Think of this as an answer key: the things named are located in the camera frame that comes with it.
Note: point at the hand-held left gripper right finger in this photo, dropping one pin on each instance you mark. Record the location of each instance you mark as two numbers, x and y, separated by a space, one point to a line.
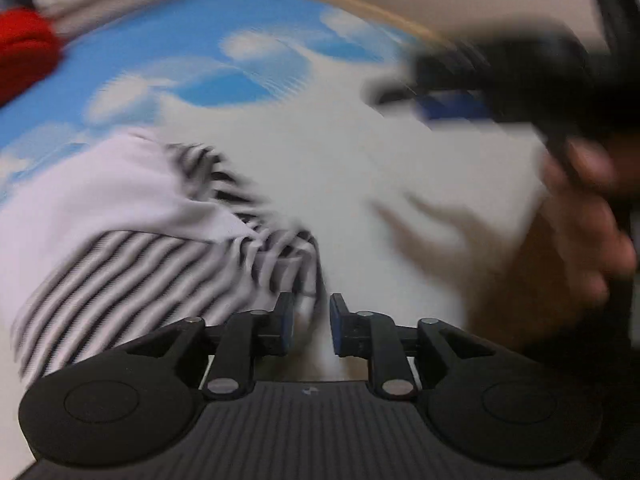
338 332

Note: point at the red knitted sweater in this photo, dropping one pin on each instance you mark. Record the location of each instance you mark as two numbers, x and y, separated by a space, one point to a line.
25 52

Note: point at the blue printed bedsheet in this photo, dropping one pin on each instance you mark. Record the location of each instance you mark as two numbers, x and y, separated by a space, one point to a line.
210 25

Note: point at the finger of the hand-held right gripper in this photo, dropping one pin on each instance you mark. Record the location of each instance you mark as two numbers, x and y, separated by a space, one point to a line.
450 106

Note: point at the person's right hand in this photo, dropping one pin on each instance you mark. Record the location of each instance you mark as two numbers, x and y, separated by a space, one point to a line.
565 240

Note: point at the black white striped shirt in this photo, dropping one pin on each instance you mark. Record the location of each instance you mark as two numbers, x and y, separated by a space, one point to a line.
100 280

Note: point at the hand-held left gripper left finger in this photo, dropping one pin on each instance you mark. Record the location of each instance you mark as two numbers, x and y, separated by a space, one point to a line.
286 327

